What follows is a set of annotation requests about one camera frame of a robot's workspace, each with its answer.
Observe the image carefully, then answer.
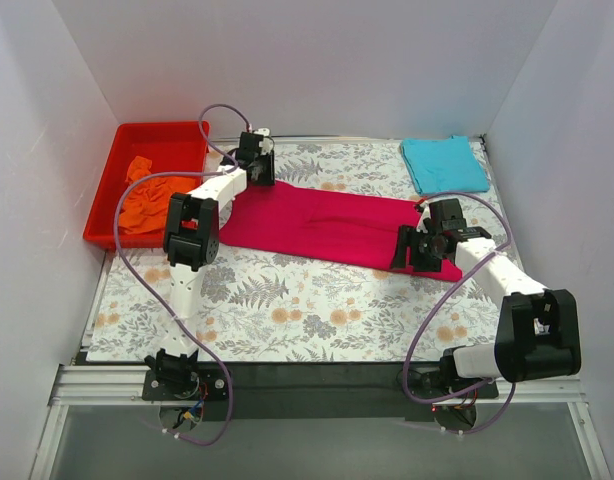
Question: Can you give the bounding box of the aluminium frame rail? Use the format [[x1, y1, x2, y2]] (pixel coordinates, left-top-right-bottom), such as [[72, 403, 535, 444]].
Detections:
[[47, 365, 611, 479]]

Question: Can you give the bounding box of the floral patterned table mat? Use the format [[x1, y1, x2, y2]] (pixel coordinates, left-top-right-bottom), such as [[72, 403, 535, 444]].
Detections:
[[86, 141, 529, 363]]

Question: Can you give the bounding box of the orange t shirt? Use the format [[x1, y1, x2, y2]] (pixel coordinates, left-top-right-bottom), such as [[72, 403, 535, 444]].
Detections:
[[118, 176, 199, 235]]

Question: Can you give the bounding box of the folded cyan t shirt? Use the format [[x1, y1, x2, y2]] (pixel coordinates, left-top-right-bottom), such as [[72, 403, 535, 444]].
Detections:
[[400, 136, 490, 196]]

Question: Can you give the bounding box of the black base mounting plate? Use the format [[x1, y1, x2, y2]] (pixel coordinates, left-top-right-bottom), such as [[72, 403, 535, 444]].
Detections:
[[141, 362, 476, 421]]

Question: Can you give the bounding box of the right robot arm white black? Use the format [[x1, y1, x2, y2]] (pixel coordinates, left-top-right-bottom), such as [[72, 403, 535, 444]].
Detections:
[[391, 196, 582, 403]]

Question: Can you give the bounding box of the magenta t shirt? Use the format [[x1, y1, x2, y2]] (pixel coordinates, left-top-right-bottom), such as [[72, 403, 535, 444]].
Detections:
[[218, 180, 465, 283]]

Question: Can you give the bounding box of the red plastic bin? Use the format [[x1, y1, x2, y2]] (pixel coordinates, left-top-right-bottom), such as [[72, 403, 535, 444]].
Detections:
[[83, 121, 210, 250]]

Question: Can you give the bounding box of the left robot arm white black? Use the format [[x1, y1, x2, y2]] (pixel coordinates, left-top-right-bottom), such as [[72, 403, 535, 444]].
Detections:
[[146, 128, 275, 400]]

